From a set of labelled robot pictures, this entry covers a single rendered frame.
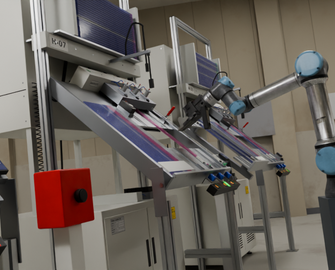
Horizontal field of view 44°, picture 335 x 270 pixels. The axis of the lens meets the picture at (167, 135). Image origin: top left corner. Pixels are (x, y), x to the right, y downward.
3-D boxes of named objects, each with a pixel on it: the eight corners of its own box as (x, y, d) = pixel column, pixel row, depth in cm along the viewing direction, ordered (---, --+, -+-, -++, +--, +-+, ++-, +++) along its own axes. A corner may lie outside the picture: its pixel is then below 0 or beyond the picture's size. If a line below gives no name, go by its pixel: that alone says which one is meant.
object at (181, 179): (223, 179, 209) (231, 167, 207) (165, 190, 149) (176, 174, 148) (221, 178, 209) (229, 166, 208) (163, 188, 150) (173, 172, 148)
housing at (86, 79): (130, 109, 235) (143, 88, 231) (75, 99, 191) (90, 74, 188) (121, 102, 238) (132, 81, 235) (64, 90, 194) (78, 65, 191)
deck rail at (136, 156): (165, 190, 150) (174, 177, 148) (162, 190, 148) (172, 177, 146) (45, 88, 177) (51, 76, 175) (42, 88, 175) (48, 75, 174)
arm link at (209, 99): (220, 102, 207) (215, 99, 199) (213, 107, 208) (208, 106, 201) (211, 90, 209) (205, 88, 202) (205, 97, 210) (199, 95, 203)
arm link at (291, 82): (326, 55, 195) (236, 99, 218) (321, 50, 185) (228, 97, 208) (336, 77, 192) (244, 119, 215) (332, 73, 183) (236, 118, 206)
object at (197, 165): (224, 173, 209) (228, 169, 208) (167, 182, 149) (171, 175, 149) (196, 152, 216) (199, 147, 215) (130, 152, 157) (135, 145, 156)
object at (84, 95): (168, 136, 223) (173, 128, 222) (96, 131, 164) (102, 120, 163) (126, 104, 236) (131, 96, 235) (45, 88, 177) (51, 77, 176)
